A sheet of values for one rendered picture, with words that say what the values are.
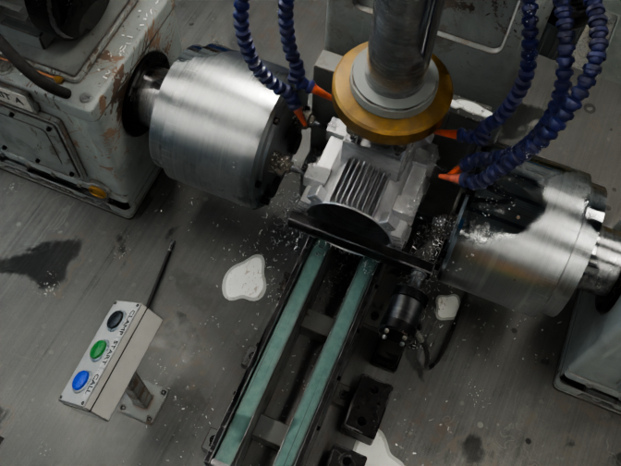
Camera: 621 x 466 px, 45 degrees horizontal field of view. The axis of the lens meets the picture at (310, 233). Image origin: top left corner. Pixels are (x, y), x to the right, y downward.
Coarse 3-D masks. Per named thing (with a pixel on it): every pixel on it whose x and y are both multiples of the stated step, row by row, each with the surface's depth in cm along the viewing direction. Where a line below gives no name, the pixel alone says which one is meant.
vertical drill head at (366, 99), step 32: (384, 0) 91; (416, 0) 89; (384, 32) 95; (416, 32) 94; (352, 64) 109; (384, 64) 100; (416, 64) 100; (352, 96) 109; (384, 96) 106; (416, 96) 106; (448, 96) 109; (352, 128) 108; (384, 128) 106; (416, 128) 106
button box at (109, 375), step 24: (144, 312) 110; (96, 336) 112; (120, 336) 108; (144, 336) 110; (96, 360) 107; (120, 360) 107; (96, 384) 105; (120, 384) 107; (72, 408) 109; (96, 408) 105
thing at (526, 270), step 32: (544, 160) 117; (480, 192) 112; (512, 192) 111; (544, 192) 111; (576, 192) 112; (448, 224) 118; (480, 224) 111; (512, 224) 110; (544, 224) 110; (576, 224) 109; (448, 256) 115; (480, 256) 113; (512, 256) 111; (544, 256) 110; (576, 256) 110; (608, 256) 115; (480, 288) 118; (512, 288) 114; (544, 288) 112; (608, 288) 116
